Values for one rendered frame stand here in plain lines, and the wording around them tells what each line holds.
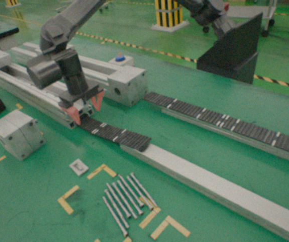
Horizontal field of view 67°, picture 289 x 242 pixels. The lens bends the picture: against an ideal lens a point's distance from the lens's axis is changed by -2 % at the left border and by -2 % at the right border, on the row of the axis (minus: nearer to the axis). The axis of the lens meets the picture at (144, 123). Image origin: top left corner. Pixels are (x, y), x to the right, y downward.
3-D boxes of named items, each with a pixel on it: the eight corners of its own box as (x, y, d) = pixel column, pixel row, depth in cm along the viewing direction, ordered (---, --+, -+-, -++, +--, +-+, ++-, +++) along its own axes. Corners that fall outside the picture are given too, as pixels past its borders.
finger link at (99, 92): (79, 115, 70) (69, 89, 64) (96, 103, 74) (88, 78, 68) (93, 122, 66) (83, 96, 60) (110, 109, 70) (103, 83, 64)
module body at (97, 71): (130, 87, 87) (126, 67, 81) (112, 100, 81) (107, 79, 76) (33, 56, 131) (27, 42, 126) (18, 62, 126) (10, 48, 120)
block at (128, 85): (152, 89, 83) (149, 66, 77) (130, 107, 76) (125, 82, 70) (134, 84, 88) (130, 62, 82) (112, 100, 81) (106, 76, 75)
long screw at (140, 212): (143, 214, 46) (143, 211, 45) (139, 216, 46) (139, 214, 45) (120, 181, 54) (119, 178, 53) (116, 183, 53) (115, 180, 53)
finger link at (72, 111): (66, 124, 67) (54, 99, 61) (84, 112, 71) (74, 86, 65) (79, 132, 63) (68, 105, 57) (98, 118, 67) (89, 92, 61)
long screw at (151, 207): (154, 208, 47) (154, 206, 46) (150, 211, 46) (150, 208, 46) (129, 177, 54) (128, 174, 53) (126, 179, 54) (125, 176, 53)
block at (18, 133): (53, 137, 69) (40, 113, 63) (21, 161, 63) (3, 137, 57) (36, 127, 75) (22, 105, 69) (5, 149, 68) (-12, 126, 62)
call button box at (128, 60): (135, 70, 98) (133, 56, 94) (120, 80, 92) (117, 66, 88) (122, 66, 102) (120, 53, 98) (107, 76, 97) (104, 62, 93)
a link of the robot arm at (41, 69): (55, 20, 54) (52, 41, 61) (9, 37, 48) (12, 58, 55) (84, 59, 54) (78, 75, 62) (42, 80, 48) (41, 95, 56)
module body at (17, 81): (94, 113, 77) (87, 92, 71) (70, 129, 71) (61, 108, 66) (3, 69, 121) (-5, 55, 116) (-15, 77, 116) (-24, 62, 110)
